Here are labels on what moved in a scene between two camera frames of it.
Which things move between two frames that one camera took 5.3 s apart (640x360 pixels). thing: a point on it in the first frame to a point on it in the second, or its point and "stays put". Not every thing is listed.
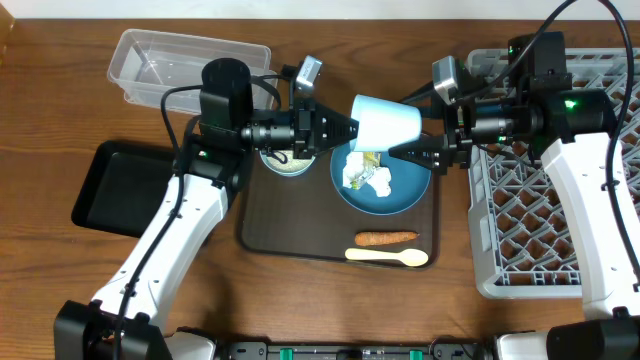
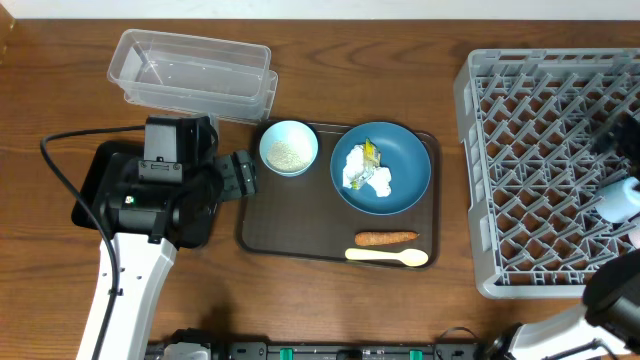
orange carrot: [383, 237] stays put
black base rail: [354, 351] stays put
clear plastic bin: [165, 71] stays put
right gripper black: [458, 130] to [628, 146]
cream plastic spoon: [410, 257] stays put
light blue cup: [383, 124] to [620, 200]
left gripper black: [305, 126] to [237, 182]
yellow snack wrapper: [371, 161] stays put
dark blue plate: [408, 181] stays put
